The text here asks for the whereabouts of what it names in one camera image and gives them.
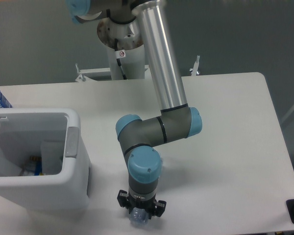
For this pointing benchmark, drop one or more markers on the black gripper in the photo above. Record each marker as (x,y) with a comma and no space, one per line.
(151,205)

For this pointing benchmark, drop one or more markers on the clear plastic water bottle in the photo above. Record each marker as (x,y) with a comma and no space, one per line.
(138,217)

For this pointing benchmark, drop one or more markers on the white plastic wrapper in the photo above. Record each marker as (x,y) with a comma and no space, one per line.
(52,153)

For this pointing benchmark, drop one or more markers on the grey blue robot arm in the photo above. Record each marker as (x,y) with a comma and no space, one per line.
(137,137)

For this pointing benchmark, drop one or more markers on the white trash can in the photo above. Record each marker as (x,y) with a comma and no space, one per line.
(22,131)

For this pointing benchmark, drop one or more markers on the blue snack packet in bin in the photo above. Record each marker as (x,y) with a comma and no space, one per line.
(33,167)

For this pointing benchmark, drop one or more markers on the white base frame with bolts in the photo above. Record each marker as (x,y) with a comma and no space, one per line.
(104,74)

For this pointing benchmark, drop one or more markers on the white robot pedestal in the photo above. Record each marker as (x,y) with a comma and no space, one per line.
(125,49)

